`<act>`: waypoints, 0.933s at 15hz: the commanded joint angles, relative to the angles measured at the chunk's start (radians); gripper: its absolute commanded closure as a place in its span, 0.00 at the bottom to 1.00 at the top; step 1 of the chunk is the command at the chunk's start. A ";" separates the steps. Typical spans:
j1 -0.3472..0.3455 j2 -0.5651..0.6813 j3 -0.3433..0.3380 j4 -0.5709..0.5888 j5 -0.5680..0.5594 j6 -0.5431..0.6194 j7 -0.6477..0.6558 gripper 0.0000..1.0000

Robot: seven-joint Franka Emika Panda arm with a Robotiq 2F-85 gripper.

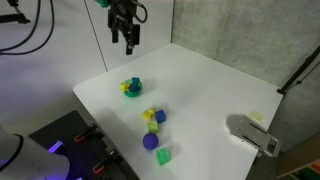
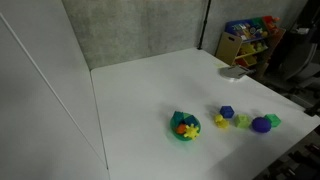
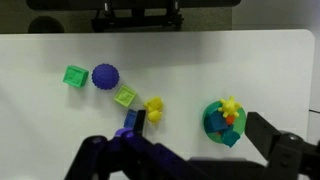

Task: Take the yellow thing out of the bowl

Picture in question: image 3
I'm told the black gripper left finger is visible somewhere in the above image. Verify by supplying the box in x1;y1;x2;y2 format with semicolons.
64;109;188;180

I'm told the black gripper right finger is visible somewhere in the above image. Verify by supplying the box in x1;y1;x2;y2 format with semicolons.
244;111;320;180

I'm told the yellow spiky toy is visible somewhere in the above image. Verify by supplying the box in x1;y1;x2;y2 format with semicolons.
217;95;242;119

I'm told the green bowl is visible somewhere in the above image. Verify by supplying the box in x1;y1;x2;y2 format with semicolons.
201;98;248;144

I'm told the small blue toy block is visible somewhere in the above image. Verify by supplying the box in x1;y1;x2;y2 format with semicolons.
123;108;138;130

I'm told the yellow star toy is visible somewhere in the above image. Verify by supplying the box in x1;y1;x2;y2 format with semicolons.
143;96;165;126

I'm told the lime green toy cube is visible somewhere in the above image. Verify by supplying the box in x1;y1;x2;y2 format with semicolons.
113;84;138;108

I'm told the teal toy block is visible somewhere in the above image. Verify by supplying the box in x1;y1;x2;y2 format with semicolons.
220;128;242;149

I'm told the orange toy piece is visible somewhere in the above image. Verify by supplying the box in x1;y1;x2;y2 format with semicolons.
224;115;236;126

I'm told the purple toy block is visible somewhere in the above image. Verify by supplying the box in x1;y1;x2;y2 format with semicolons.
91;62;121;91

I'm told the dark round object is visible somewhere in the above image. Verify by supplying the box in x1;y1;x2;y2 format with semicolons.
27;15;66;34

